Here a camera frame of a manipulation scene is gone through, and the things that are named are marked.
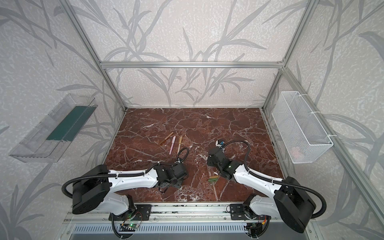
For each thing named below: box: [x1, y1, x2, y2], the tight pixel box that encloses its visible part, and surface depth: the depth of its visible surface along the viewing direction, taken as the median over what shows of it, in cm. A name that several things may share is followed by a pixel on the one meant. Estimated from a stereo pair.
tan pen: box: [177, 136, 183, 154], surface depth 101 cm
